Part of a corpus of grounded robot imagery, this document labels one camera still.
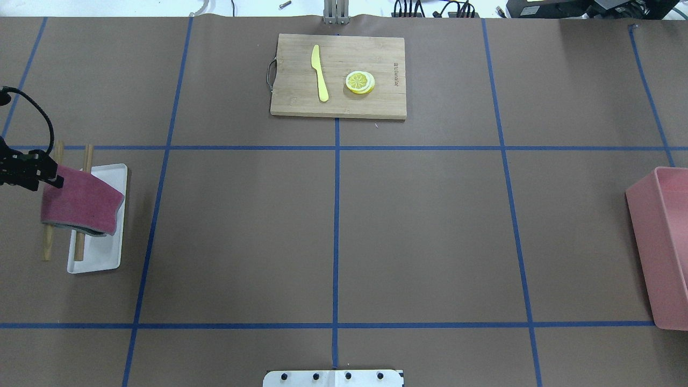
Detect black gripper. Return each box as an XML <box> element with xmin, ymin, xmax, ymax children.
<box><xmin>1</xmin><ymin>137</ymin><xmax>64</xmax><ymax>192</ymax></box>

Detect magenta fleece cloth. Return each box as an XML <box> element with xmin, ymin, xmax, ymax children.
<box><xmin>41</xmin><ymin>165</ymin><xmax>124</xmax><ymax>237</ymax></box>

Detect aluminium frame post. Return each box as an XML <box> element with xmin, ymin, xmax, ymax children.
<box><xmin>324</xmin><ymin>0</ymin><xmax>350</xmax><ymax>25</ymax></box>

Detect wooden stick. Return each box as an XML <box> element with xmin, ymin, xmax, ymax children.
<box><xmin>42</xmin><ymin>140</ymin><xmax>65</xmax><ymax>262</ymax></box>
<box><xmin>74</xmin><ymin>144</ymin><xmax>94</xmax><ymax>262</ymax></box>

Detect yellow lemon slices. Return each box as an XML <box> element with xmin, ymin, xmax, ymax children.
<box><xmin>346</xmin><ymin>70</ymin><xmax>376</xmax><ymax>95</ymax></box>

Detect black camera cable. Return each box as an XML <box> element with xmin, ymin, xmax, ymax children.
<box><xmin>0</xmin><ymin>86</ymin><xmax>56</xmax><ymax>162</ymax></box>

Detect white camera pillar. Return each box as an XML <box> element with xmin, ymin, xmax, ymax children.
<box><xmin>262</xmin><ymin>369</ymin><xmax>405</xmax><ymax>386</ymax></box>

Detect white rectangular tray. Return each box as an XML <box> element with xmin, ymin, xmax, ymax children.
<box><xmin>67</xmin><ymin>163</ymin><xmax>129</xmax><ymax>274</ymax></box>

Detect yellow plastic knife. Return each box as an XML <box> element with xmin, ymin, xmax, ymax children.
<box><xmin>310</xmin><ymin>44</ymin><xmax>329</xmax><ymax>103</ymax></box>

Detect pink plastic bin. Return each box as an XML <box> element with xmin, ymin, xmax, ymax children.
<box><xmin>626</xmin><ymin>167</ymin><xmax>687</xmax><ymax>331</ymax></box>

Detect bamboo cutting board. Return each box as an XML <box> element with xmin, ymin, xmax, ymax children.
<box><xmin>270</xmin><ymin>33</ymin><xmax>407</xmax><ymax>120</ymax></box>

